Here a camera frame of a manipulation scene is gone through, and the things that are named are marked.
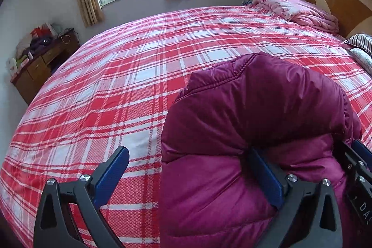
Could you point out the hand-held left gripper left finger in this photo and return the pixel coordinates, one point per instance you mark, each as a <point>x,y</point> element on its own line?
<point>112,175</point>

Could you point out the green box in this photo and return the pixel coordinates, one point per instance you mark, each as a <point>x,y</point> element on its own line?
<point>22,62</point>

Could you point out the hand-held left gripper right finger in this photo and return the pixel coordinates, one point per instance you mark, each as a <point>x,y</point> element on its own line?
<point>266,175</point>

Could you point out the pale green bag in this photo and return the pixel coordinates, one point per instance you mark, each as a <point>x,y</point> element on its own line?
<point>58,28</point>

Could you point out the blue cloth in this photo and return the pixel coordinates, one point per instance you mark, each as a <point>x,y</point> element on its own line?
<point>247,2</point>

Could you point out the pink floral quilt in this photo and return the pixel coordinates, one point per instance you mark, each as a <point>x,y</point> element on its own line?
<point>293,9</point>

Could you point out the red paper bag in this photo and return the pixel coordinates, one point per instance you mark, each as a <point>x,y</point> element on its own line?
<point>37,32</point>

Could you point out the magenta puffer jacket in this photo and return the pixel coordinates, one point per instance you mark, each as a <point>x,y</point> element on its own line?
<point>232,120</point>

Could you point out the dark purple cloth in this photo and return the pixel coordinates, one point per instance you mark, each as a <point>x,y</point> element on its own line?
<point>40,43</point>

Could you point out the wooden desk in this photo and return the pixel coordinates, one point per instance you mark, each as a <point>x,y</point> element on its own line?
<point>37,70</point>

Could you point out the white paper bag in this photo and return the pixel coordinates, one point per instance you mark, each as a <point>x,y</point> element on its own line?
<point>50,28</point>

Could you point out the striped pillow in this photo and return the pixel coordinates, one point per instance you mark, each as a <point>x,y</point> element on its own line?
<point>361,43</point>

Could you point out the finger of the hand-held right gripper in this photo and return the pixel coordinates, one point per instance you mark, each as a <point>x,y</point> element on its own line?
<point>361,150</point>

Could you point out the red plaid bed sheet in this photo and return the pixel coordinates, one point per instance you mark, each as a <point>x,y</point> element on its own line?
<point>116,76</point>

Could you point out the floral pillow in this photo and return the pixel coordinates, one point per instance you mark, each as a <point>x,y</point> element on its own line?
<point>363,59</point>

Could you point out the beige cloth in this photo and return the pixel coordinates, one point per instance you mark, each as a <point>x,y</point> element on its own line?
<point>23,46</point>

